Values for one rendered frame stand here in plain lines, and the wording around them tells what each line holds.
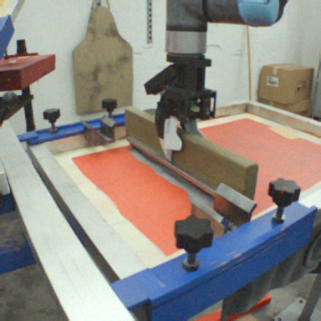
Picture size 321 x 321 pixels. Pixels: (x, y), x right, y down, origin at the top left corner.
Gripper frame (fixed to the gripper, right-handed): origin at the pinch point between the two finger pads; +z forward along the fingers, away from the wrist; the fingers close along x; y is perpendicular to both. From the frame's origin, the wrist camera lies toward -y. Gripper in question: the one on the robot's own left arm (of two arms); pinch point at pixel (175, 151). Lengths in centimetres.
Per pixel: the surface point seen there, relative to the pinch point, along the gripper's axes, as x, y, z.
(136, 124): -1.4, -13.9, -2.2
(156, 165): -2.0, -4.2, 4.6
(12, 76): -19, -87, -6
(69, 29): 43, -200, -20
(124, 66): 89, -194, 13
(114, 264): -25.1, 22.0, 1.1
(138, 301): -26.4, 30.1, -0.9
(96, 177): -15.1, -7.2, 5.2
